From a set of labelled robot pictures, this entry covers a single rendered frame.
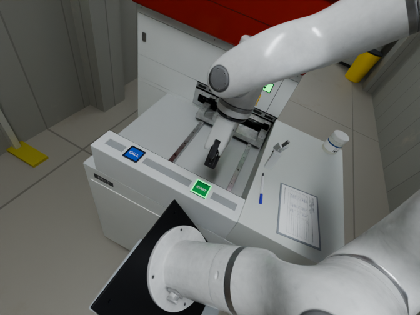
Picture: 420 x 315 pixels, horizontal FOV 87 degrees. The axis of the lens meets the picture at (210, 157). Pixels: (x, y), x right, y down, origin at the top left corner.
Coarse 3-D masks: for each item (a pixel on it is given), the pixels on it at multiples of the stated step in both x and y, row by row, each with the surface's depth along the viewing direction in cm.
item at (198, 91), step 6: (198, 90) 116; (204, 90) 116; (198, 96) 119; (210, 96) 116; (216, 96) 115; (198, 102) 122; (210, 108) 121; (216, 108) 120; (252, 114) 113; (258, 120) 114; (264, 120) 112; (252, 126) 118; (270, 126) 113
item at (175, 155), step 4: (200, 124) 112; (196, 128) 109; (200, 128) 112; (192, 132) 107; (196, 132) 109; (188, 136) 104; (192, 136) 105; (184, 140) 102; (188, 140) 103; (184, 144) 100; (188, 144) 104; (180, 148) 98; (184, 148) 101; (176, 152) 96; (180, 152) 97; (172, 156) 94; (176, 156) 95; (172, 160) 93
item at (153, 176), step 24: (96, 144) 75; (120, 144) 78; (96, 168) 84; (120, 168) 76; (144, 168) 74; (168, 168) 76; (144, 192) 81; (168, 192) 74; (216, 192) 74; (192, 216) 78; (216, 216) 71
